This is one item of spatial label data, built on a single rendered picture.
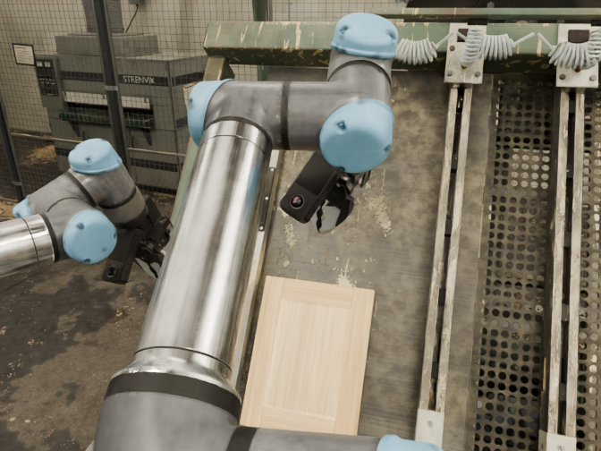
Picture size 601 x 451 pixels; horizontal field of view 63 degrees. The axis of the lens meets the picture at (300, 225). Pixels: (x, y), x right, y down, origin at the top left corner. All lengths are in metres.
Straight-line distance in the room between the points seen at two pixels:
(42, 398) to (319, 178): 2.60
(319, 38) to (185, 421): 1.38
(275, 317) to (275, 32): 0.88
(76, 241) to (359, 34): 0.47
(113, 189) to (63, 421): 2.12
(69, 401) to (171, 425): 2.71
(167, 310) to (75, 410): 2.60
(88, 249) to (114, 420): 0.45
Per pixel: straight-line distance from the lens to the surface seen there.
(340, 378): 1.36
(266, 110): 0.53
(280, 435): 0.34
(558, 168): 1.45
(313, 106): 0.52
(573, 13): 1.45
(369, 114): 0.50
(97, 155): 0.89
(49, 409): 3.03
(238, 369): 1.40
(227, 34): 1.70
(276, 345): 1.40
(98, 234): 0.77
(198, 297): 0.38
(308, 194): 0.68
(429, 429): 1.31
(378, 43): 0.58
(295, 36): 1.63
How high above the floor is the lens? 1.92
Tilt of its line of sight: 24 degrees down
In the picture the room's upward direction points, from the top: straight up
